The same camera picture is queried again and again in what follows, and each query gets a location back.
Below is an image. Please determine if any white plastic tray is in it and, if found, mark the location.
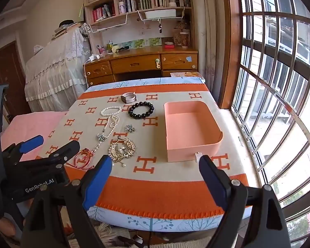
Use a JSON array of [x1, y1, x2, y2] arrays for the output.
[[145, 9, 176, 19]]

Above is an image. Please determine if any stack of books and papers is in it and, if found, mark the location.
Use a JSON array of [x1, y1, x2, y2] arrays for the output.
[[52, 22, 83, 40]]

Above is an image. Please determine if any white wire basket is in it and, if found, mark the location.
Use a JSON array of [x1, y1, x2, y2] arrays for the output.
[[137, 8, 185, 21], [88, 12, 130, 34]]

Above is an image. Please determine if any glass jar with lid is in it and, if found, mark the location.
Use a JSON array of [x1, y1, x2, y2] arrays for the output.
[[179, 30, 191, 48]]

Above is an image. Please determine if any white charger with cable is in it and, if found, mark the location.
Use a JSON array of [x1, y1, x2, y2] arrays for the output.
[[84, 54, 100, 88]]

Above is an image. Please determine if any black bead bracelet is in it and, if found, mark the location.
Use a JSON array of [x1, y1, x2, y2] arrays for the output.
[[128, 102, 155, 119]]

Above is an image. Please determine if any window with metal grille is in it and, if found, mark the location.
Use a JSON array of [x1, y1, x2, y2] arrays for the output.
[[231, 0, 310, 248]]

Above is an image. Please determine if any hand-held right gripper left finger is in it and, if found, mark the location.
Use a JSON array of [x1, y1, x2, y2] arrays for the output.
[[20, 155, 113, 248]]

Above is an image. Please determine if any white pearl necklace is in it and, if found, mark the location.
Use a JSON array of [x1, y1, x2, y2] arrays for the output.
[[100, 106, 121, 138]]

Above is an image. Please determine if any wooden desk with drawers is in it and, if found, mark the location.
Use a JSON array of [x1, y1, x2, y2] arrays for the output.
[[83, 49, 199, 88]]

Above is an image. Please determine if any row of red books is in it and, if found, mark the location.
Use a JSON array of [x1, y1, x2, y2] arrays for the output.
[[92, 4, 115, 22]]

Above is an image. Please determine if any beige curtain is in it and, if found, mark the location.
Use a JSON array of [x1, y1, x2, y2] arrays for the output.
[[190, 0, 229, 101]]

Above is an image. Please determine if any pink plastic storage box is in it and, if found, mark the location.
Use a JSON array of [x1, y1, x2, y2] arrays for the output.
[[163, 101, 224, 163]]

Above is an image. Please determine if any green patterned picture strip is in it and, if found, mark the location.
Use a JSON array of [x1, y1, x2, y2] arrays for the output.
[[130, 37, 162, 48]]

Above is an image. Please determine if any colourful magazine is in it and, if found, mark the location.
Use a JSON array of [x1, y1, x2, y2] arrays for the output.
[[170, 72, 204, 79]]

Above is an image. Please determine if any white lace cover cloth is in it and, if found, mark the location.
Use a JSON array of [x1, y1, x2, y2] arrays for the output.
[[24, 27, 92, 113]]

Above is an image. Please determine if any white strap wristwatch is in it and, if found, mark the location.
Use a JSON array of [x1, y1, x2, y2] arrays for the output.
[[120, 92, 137, 104]]

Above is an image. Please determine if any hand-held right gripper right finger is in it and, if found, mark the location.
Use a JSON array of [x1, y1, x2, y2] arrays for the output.
[[198, 155, 291, 248]]

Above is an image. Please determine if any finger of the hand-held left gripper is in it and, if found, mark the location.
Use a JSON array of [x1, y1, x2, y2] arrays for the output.
[[1, 135, 44, 166], [14, 139, 80, 176]]

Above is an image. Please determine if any brown wooden door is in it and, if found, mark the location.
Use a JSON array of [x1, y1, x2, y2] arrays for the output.
[[0, 41, 31, 124]]

